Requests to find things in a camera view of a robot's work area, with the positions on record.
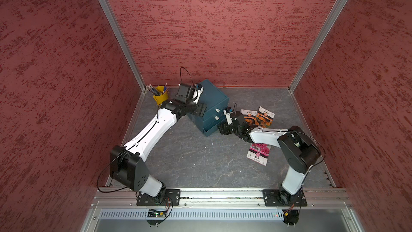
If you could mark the yellow pen cup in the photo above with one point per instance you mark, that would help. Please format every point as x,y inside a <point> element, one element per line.
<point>162,98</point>

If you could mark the orange flower seed bag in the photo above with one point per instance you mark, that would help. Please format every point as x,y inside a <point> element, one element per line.
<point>250,117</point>
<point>264,118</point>

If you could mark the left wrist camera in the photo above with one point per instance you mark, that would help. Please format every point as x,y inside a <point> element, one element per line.
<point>198,90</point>

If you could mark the pens in cup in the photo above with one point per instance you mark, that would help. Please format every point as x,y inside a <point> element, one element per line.
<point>156,91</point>

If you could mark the left corner aluminium post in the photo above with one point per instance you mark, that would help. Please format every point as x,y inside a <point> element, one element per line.
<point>110,16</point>

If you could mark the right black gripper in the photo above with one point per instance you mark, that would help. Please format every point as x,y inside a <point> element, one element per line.
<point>223,129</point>

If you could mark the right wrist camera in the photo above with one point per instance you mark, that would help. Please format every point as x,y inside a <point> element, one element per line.
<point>233,117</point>

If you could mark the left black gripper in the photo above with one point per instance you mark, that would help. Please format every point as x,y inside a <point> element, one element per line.
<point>200,110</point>

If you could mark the right corner aluminium post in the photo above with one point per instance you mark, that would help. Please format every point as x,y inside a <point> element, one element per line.
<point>329,22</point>

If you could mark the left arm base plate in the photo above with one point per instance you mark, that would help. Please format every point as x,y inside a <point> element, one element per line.
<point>161,197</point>

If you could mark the corner aluminium post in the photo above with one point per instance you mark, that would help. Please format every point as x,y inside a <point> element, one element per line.
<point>110,16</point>
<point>329,22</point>

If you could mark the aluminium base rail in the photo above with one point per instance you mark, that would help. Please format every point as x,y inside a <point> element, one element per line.
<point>237,204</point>

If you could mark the pink flower seed bag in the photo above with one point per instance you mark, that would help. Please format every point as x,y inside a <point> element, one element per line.
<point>259,153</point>

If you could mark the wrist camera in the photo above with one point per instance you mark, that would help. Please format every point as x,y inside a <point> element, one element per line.
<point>198,90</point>
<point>233,117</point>

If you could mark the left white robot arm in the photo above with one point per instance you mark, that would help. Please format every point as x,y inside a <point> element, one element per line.
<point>127,163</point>

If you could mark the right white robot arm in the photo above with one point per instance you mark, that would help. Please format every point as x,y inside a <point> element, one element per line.
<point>299,150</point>

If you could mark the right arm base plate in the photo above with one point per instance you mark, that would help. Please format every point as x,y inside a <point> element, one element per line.
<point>281,198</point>

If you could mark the teal drawer cabinet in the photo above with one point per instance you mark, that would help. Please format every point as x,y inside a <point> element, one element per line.
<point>216,102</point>

